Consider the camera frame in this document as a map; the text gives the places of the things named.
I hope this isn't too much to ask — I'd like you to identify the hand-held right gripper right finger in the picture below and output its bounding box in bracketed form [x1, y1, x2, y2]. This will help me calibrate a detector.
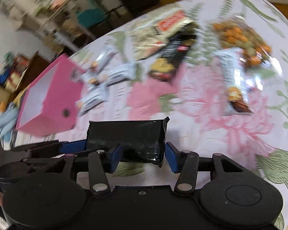
[165, 141, 244, 195]

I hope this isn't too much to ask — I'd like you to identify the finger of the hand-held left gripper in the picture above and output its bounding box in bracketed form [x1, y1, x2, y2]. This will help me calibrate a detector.
[3, 139, 87, 160]

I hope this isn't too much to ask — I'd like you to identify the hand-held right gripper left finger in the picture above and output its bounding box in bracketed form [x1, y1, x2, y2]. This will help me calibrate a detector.
[46, 143, 123, 195]

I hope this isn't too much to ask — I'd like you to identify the black snack packet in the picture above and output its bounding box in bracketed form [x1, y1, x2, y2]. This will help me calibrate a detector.
[86, 116, 171, 168]

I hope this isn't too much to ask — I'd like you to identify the pink cardboard box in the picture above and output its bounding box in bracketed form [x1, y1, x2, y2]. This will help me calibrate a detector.
[15, 54, 87, 137]

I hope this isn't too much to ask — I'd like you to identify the clear bag of orange-green candies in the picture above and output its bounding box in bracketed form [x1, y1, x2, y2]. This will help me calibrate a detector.
[211, 16, 273, 69]

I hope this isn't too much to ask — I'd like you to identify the light blue cloth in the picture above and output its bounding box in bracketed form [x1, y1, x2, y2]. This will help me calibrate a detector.
[0, 102, 21, 145]

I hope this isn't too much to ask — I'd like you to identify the floral bedsheet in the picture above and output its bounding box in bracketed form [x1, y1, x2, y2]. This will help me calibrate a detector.
[12, 0, 288, 230]

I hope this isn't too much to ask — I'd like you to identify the small white snack packet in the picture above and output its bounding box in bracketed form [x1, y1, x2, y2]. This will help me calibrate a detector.
[83, 71, 109, 91]
[86, 45, 118, 77]
[107, 62, 137, 87]
[77, 86, 109, 117]

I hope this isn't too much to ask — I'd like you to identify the wooden side table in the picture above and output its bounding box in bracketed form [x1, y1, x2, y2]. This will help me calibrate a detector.
[3, 51, 52, 95]

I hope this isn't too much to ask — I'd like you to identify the white nut snack bag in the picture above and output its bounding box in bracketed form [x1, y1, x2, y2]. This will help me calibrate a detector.
[215, 48, 253, 117]

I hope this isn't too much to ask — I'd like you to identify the black snack bag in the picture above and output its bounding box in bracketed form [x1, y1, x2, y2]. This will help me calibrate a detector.
[147, 32, 198, 82]

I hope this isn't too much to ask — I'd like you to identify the clear snack bag red label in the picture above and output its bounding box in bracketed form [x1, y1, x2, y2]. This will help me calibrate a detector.
[131, 9, 192, 61]

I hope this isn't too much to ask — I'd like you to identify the teal bag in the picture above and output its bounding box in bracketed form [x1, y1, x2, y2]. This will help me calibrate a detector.
[76, 8, 106, 29]

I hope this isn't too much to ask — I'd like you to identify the metal clothes rack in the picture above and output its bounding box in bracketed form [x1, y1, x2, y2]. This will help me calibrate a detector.
[0, 0, 98, 51]

